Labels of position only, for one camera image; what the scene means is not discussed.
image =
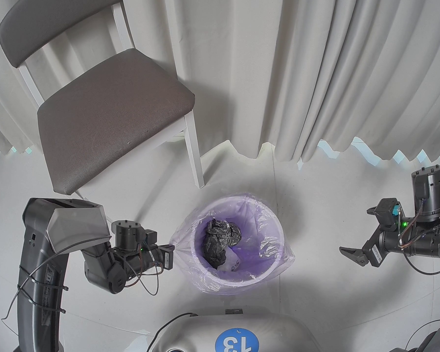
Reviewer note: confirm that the white printed wrapper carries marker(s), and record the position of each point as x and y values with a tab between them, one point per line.
229	264

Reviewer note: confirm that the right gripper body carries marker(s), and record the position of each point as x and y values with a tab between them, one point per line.
385	246

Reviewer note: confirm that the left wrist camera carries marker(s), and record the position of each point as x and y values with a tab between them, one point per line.
151	236

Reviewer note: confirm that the white trash bin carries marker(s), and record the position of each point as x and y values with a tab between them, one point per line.
238	282

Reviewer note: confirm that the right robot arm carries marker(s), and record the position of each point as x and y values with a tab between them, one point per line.
431	189

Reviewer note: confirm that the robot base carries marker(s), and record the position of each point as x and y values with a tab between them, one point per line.
205	332

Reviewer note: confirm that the white curtain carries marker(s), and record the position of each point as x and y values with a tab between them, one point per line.
370	68
223	68

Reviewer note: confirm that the black plastic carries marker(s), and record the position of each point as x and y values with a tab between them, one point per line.
216	240

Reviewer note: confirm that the grey padded white chair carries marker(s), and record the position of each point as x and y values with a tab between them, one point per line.
113	105

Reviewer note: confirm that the purple plastic bag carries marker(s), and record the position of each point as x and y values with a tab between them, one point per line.
275	248

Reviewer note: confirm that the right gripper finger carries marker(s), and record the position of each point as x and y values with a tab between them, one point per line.
353	255

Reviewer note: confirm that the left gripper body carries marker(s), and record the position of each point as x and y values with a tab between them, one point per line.
168	259

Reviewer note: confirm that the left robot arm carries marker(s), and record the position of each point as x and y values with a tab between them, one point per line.
73	226

